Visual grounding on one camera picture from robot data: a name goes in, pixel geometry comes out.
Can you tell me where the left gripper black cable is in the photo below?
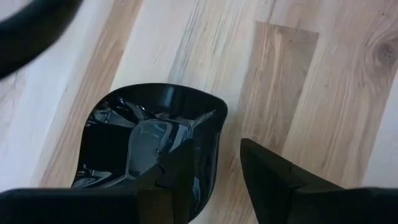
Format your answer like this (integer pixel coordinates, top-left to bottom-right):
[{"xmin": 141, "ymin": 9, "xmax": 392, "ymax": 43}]
[{"xmin": 0, "ymin": 0, "xmax": 84, "ymax": 80}]

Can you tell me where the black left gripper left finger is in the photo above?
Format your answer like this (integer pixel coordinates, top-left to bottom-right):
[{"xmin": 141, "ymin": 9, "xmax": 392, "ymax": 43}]
[{"xmin": 136, "ymin": 138, "xmax": 196, "ymax": 224}]

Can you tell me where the black rounded square plate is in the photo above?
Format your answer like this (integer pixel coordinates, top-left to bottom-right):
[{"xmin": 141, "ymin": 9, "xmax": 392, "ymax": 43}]
[{"xmin": 70, "ymin": 82, "xmax": 229, "ymax": 223}]

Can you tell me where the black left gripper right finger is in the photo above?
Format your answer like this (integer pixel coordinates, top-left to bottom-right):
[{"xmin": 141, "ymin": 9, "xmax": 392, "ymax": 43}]
[{"xmin": 239, "ymin": 138, "xmax": 345, "ymax": 224}]

